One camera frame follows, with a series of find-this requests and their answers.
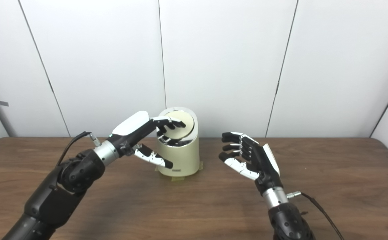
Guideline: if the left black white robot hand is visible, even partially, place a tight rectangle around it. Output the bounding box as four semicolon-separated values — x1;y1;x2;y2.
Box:
109;111;186;169

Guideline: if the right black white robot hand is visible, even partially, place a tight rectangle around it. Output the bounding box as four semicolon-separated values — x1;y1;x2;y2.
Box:
219;131;284;196

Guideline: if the round cream bin lid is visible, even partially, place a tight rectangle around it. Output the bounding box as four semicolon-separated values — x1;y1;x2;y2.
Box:
162;112;194;140

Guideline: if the cream-colored bin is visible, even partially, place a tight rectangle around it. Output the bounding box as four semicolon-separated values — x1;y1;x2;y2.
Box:
156;107;201;177

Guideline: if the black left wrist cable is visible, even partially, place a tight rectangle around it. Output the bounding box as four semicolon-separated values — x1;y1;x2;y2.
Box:
57;131;102;167

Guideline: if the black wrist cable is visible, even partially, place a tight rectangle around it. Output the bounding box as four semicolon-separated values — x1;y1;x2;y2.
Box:
287;191;345;240
57;131;102;167

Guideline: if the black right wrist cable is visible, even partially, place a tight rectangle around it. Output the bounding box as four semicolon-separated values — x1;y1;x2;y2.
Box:
287;191;345;240

